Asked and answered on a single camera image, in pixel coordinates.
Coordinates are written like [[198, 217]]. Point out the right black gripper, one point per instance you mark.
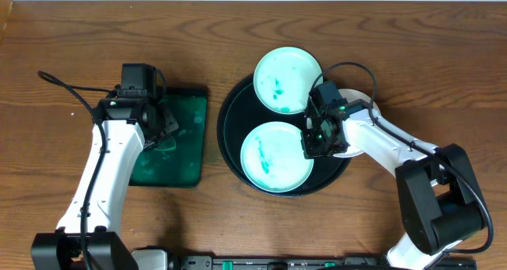
[[310, 149]]

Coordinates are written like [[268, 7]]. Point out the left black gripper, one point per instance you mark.
[[165, 123]]

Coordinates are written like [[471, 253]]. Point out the white plate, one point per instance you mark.
[[354, 97]]

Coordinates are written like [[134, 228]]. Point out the pale green plate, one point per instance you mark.
[[272, 157], [283, 78]]

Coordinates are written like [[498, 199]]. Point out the green sponge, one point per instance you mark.
[[166, 144]]

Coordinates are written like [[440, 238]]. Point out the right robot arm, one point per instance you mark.
[[442, 207]]

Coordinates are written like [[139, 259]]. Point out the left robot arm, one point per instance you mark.
[[88, 234]]

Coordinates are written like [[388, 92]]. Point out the black rectangular water tray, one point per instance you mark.
[[179, 168]]

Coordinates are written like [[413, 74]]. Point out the round black tray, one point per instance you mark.
[[240, 113]]

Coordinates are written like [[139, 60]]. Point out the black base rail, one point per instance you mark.
[[309, 263]]

